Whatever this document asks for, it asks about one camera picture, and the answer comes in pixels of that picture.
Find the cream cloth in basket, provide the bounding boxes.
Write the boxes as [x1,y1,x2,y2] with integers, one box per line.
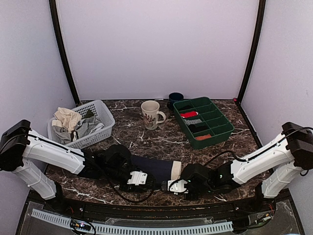
[52,107,82,133]

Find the red rolled sock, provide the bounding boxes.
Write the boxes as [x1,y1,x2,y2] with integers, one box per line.
[180,111,199,118]

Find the grey patterned rolled sock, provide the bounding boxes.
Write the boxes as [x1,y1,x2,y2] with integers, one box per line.
[183,118,203,126]

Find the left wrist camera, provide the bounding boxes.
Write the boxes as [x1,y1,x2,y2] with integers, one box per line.
[104,144,132,169]

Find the cream floral mug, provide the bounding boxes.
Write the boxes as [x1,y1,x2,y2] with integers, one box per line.
[141,100,167,130]

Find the black front rail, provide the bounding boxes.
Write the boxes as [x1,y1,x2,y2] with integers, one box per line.
[81,202,236,218]

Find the white plastic laundry basket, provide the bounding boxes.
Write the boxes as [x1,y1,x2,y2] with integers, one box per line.
[47,100,115,149]

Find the dark blue mug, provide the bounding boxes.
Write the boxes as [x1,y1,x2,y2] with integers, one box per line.
[167,93,184,110]

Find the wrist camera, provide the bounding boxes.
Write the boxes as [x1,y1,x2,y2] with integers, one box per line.
[181,164,210,181]
[104,144,132,169]

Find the right black frame post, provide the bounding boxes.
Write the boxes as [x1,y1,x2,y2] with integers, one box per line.
[236,0,266,106]

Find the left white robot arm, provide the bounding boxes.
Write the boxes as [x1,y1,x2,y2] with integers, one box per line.
[0,119,155,213]

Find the orange rolled sock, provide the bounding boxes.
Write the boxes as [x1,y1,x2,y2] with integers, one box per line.
[195,134,212,141]

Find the black frame post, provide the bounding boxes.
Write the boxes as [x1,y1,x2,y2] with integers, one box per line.
[48,0,80,106]
[236,0,266,106]

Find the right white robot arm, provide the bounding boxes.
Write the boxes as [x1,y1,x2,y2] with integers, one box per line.
[161,122,313,212]

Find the left black frame post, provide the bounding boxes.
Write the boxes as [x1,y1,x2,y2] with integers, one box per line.
[48,0,80,106]

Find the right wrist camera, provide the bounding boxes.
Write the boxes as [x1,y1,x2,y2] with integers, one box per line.
[181,164,210,181]

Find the green divided organizer tray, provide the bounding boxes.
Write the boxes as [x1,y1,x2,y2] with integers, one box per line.
[174,97,234,149]

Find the navy underwear white waistband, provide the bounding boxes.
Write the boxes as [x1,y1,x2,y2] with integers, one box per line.
[131,155,182,184]

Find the black rolled sock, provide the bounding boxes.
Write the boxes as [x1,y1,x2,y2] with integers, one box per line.
[188,124,208,133]

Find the grey garment in basket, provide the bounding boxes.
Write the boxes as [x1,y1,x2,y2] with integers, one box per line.
[51,116,105,144]

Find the white slotted cable duct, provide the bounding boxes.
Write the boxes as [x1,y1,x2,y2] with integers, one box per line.
[31,209,234,235]

